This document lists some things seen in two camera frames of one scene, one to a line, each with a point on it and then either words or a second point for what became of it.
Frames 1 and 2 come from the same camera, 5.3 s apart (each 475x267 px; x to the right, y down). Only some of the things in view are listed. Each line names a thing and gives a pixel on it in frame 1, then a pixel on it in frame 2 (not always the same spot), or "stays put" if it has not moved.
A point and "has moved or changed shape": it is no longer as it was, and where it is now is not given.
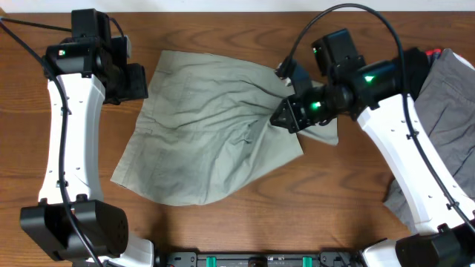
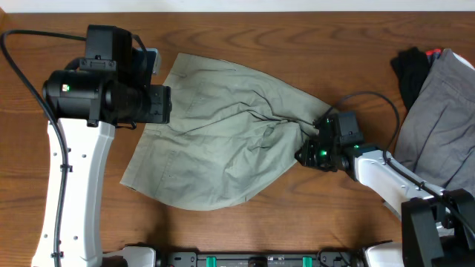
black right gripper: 297,121 → 306,158
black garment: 416,69 stays put
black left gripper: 134,83 → 163,104
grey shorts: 445,105 stays put
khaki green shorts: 206,127 has moved or changed shape
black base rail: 260,259 stays put
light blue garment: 464,61 stays put
